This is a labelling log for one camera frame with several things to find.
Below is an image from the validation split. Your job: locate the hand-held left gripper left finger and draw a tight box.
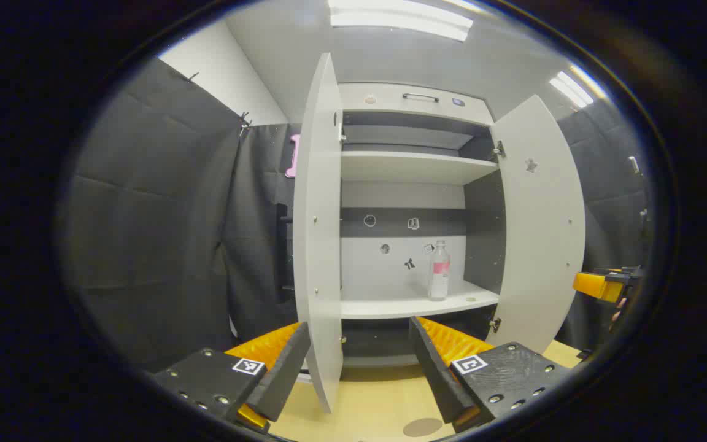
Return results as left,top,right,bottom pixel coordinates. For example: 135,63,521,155
152,321,311,435

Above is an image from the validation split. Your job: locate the long ceiling light panel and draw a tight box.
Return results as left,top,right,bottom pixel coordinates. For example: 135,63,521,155
549,64,606,109
328,0,474,42

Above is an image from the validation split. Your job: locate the black backdrop cloth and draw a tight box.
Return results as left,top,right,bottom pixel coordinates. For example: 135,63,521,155
59,56,652,372

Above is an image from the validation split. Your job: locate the clear bottle with pink label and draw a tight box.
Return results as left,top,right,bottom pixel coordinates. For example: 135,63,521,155
428,240,451,301

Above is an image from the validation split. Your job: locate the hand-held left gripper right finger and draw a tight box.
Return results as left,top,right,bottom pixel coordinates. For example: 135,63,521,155
408,316,572,433

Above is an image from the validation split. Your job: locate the black door handle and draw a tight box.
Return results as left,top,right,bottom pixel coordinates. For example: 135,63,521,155
276,203,295,301

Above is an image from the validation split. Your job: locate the white cabinet door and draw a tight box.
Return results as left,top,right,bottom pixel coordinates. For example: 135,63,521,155
489,94,586,355
293,52,345,414

